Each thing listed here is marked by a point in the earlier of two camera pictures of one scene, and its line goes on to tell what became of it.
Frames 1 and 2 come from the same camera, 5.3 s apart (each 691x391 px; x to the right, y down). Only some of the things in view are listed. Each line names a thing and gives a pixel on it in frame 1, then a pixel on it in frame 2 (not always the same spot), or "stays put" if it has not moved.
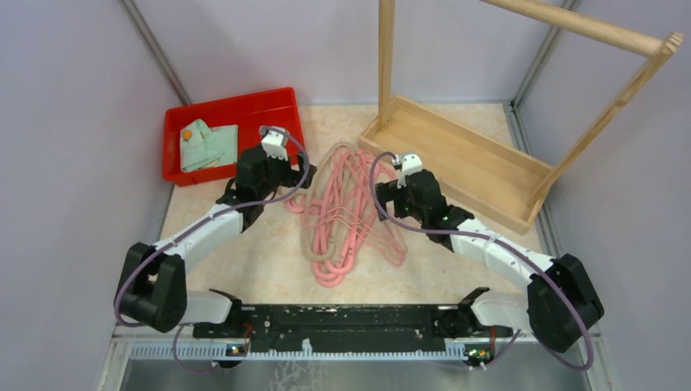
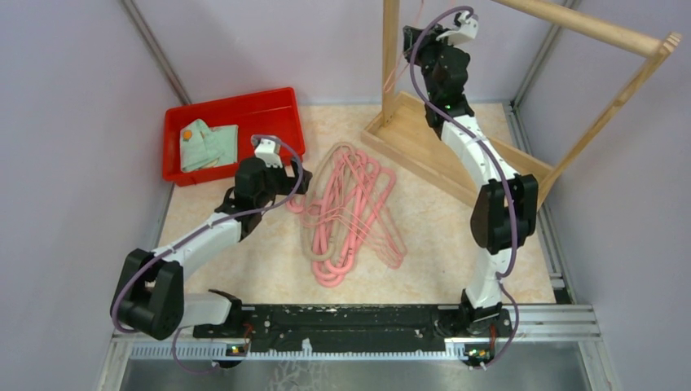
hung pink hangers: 349,204 -> 402,63
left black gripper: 293,177 stays put
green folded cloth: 203,147 stays put
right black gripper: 389,191 -> 429,41
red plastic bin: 250,113 stays put
